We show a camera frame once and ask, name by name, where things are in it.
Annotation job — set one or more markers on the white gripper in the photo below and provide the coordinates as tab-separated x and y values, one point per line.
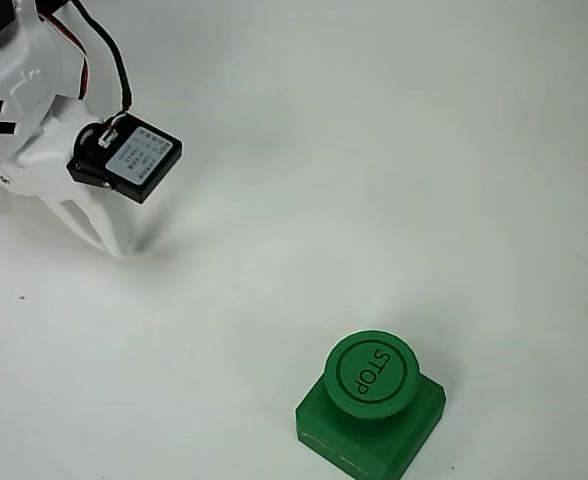
49	150

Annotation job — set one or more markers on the green round STOP button cap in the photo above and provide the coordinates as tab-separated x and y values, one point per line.
371	372

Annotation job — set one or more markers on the green square button base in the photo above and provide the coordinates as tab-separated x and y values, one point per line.
399	440

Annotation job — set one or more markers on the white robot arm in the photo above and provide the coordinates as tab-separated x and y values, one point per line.
29	50

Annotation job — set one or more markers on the black camera box with label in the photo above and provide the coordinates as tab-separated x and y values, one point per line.
139	160

